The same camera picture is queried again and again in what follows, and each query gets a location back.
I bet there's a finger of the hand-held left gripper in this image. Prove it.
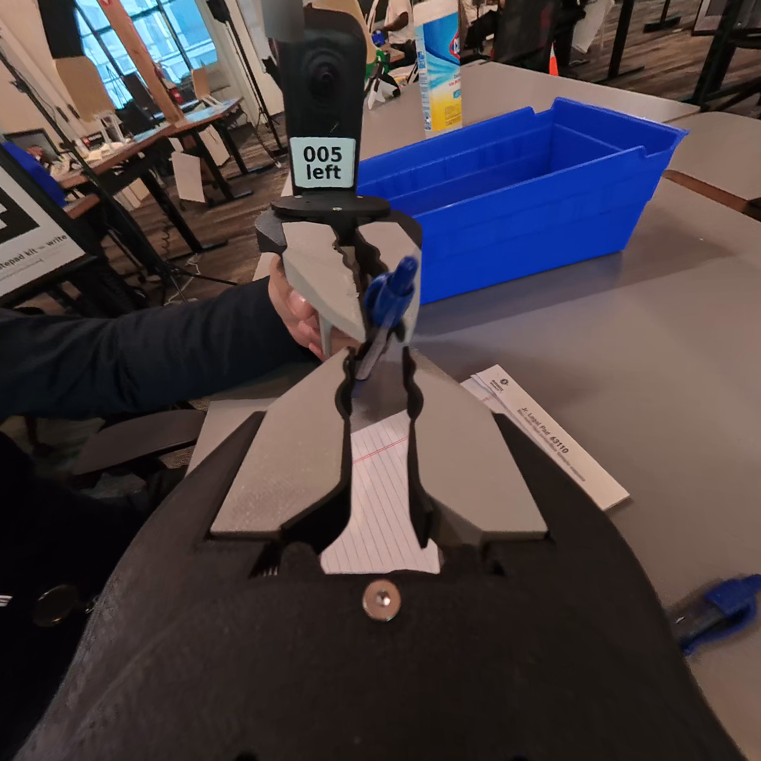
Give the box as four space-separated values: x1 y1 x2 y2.
281 220 367 360
356 220 423 346

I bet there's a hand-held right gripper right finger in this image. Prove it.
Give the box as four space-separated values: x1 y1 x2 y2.
403 346 549 551

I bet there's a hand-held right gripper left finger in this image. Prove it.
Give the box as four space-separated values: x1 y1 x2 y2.
208 348 358 556

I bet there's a blue retractable pen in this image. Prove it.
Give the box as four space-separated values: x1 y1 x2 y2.
356 256 420 381
672 574 761 655

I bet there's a white lined legal pad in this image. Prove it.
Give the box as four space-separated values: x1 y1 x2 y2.
321 364 631 574

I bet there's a large blue plastic bin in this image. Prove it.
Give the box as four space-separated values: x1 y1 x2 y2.
357 98 688 305

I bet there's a wooden office desk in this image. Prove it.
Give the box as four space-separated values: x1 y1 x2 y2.
59 98 253 253

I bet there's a grey desk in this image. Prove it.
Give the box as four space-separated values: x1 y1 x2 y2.
184 59 761 761

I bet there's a person's left hand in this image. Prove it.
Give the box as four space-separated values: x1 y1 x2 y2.
268 258 328 361

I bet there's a disinfecting wipes canister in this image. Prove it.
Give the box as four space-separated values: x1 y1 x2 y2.
413 0 463 139

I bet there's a grey chair armrest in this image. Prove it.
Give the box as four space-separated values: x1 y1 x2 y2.
71 409 207 476

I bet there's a white hanging paper sheet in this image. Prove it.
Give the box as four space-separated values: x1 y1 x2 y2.
171 151 207 204

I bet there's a black mesh office chair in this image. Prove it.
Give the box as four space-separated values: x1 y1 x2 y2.
493 0 573 65

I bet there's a person's dark clothing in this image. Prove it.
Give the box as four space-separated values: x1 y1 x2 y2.
0 433 185 761

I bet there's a round dark badge reel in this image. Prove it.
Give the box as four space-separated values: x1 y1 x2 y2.
33 585 79 626

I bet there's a black box speaker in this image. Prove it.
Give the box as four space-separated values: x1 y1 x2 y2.
37 0 85 60

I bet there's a black framed marker sign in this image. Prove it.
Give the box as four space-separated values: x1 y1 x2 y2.
0 143 100 299

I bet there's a wooden support post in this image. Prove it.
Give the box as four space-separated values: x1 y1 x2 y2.
104 0 182 122

